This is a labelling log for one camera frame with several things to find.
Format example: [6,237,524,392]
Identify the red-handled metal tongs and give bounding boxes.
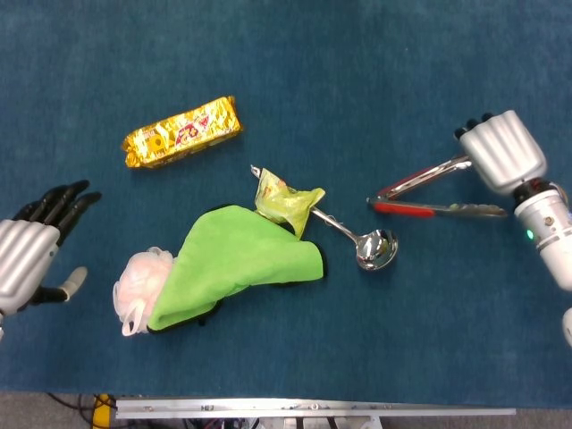
[366,154,509,220]

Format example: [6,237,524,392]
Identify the white mesh bath sponge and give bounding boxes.
[112,246,180,338]

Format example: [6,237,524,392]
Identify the yellow snack bag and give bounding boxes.
[253,167,326,239]

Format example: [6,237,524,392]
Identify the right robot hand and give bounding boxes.
[453,109,549,198]

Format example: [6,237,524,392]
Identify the aluminium rail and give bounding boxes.
[114,396,517,420]

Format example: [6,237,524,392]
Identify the black floor cable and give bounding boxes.
[46,392,97,421]

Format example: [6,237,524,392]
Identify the golden biscuit package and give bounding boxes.
[121,95,245,170]

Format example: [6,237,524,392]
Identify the steel ladle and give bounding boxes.
[249,164,400,272]

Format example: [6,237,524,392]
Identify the yellow plastic bracket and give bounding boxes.
[92,392,113,429]

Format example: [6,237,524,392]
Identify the blue table cloth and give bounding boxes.
[0,0,572,408]

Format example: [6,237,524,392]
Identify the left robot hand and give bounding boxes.
[0,179,103,318]

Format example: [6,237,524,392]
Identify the green microfibre towel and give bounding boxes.
[146,204,327,335]

